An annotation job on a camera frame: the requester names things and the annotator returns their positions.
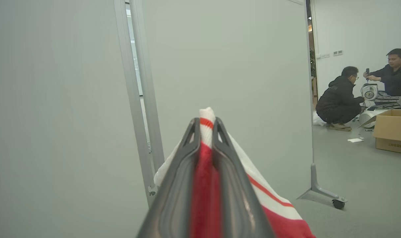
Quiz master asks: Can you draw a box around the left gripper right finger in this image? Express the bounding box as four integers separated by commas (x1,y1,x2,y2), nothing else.
212,117,276,238

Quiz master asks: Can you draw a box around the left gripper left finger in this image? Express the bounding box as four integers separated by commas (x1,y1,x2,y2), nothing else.
136,117,201,238

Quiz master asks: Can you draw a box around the red white striped t-shirt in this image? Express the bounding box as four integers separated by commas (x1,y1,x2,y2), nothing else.
153,106,317,238

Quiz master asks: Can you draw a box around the grey partition foot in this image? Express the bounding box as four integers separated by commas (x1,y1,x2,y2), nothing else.
296,163,348,203

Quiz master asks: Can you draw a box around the white plastic bag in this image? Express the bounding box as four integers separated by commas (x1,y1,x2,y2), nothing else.
313,110,327,126

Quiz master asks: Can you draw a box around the squatting person black jacket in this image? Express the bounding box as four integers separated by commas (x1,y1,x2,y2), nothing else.
315,66,365,132

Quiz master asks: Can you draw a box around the white cylinder part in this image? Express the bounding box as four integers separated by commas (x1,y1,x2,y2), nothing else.
358,110,388,129

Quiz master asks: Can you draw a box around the green potted plant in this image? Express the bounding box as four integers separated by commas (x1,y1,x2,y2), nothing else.
309,49,317,78

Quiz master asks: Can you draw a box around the brown cardboard box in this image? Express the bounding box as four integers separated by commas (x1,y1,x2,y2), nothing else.
358,109,401,155

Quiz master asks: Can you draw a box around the person dark jacket short hair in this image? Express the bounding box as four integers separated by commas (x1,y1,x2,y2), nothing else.
363,48,401,98

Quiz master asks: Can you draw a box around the white partition panel grey frame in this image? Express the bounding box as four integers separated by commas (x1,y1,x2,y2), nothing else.
0,0,155,238
130,0,315,205

